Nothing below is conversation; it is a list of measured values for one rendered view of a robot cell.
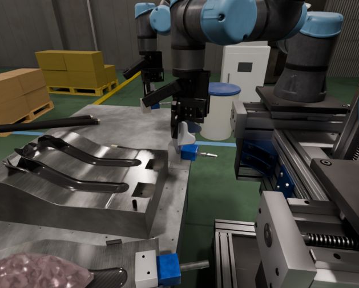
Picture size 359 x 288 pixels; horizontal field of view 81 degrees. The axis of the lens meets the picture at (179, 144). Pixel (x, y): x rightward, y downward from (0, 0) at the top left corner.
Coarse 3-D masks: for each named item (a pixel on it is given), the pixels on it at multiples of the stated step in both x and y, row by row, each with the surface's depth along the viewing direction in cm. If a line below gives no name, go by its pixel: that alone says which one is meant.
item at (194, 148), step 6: (168, 144) 57; (168, 150) 58; (174, 150) 57; (180, 150) 56; (186, 150) 57; (192, 150) 57; (198, 150) 59; (168, 156) 58; (174, 156) 58; (180, 156) 57; (186, 156) 57; (192, 156) 56; (204, 156) 57; (210, 156) 57; (216, 156) 56; (180, 162) 58
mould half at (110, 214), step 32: (64, 160) 59; (0, 192) 48; (32, 192) 48; (64, 192) 51; (128, 192) 50; (160, 192) 61; (32, 224) 53; (64, 224) 51; (96, 224) 49; (128, 224) 48
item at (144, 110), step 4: (140, 100) 91; (140, 104) 93; (156, 104) 91; (160, 104) 93; (164, 104) 94; (168, 104) 95; (144, 108) 90; (148, 108) 90; (152, 108) 91; (156, 108) 92; (144, 112) 91; (148, 112) 91
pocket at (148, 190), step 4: (140, 184) 54; (144, 184) 54; (148, 184) 54; (152, 184) 53; (136, 188) 53; (140, 188) 55; (144, 188) 55; (148, 188) 54; (152, 188) 54; (136, 192) 53; (140, 192) 54; (144, 192) 54; (148, 192) 54; (152, 192) 53; (132, 196) 50; (136, 196) 53; (140, 196) 53; (144, 196) 53; (148, 196) 53; (152, 196) 51
